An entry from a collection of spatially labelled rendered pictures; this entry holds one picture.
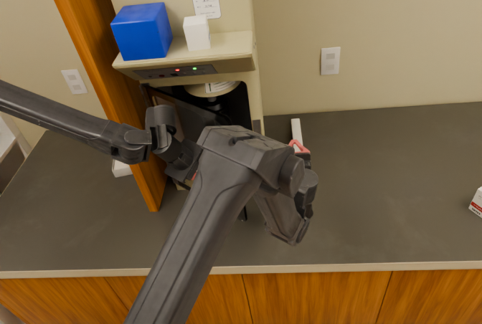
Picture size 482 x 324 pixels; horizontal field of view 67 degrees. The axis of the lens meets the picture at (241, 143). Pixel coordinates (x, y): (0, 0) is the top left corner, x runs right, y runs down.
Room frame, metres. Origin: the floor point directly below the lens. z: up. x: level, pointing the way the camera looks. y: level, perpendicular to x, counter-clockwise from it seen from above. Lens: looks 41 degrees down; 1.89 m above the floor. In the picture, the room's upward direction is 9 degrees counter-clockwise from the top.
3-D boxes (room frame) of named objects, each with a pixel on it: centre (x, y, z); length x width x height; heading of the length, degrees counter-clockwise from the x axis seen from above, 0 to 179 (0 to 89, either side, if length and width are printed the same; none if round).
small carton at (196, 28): (0.79, 0.06, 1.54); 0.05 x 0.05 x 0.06; 88
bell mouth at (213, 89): (0.95, 0.06, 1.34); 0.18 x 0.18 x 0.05
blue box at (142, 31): (0.81, 0.18, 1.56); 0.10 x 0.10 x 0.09; 82
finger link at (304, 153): (0.66, -0.13, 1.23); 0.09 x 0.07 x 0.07; 172
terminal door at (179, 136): (0.76, 0.13, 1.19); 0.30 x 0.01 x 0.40; 47
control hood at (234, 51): (0.80, 0.10, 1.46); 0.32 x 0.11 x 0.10; 82
